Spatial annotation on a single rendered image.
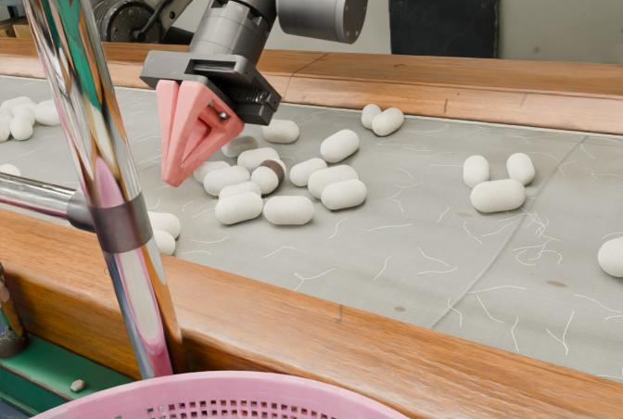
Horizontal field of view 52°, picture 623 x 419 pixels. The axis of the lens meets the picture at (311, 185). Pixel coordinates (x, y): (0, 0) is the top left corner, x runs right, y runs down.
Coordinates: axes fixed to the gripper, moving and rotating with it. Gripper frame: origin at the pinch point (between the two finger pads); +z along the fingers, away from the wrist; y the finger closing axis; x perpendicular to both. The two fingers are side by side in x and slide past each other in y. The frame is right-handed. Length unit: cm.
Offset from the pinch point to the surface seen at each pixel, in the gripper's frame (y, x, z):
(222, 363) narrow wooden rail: 16.7, -8.9, 11.6
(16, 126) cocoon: -26.5, 3.1, -2.8
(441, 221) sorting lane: 20.7, 4.0, -1.5
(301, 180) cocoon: 9.0, 3.8, -2.6
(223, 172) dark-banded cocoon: 3.7, 1.3, -1.3
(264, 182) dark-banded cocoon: 7.0, 2.1, -1.4
